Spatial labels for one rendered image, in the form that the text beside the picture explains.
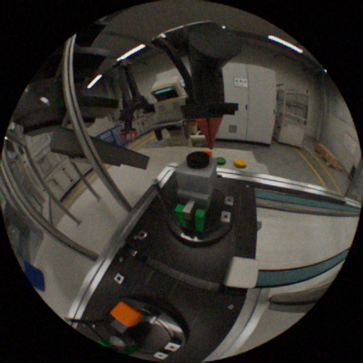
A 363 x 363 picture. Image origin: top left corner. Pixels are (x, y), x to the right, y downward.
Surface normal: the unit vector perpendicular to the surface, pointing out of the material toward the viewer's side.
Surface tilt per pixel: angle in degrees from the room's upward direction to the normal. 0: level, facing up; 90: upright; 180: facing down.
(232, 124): 90
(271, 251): 0
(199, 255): 0
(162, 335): 0
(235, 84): 90
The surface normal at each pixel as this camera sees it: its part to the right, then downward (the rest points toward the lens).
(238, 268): -0.15, -0.75
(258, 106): -0.33, 0.66
